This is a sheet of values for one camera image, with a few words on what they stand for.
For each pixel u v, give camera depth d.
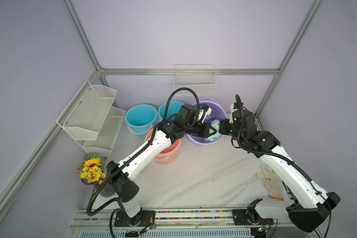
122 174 0.42
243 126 0.48
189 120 0.55
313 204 0.38
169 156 0.78
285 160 0.42
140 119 0.94
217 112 0.72
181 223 0.73
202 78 0.94
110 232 0.69
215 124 0.64
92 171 0.65
